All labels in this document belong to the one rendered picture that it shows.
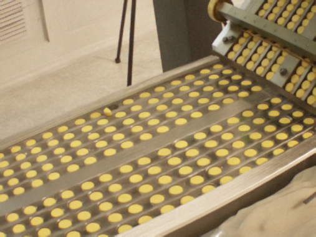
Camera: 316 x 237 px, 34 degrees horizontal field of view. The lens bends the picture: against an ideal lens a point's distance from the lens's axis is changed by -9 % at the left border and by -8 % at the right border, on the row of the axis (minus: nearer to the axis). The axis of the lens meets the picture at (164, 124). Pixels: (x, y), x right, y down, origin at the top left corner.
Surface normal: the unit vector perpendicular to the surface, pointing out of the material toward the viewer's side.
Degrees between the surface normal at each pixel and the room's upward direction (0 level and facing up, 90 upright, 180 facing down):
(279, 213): 15
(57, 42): 90
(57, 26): 90
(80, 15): 90
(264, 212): 25
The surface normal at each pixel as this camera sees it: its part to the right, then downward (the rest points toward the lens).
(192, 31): 0.66, 0.33
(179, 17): -0.73, 0.44
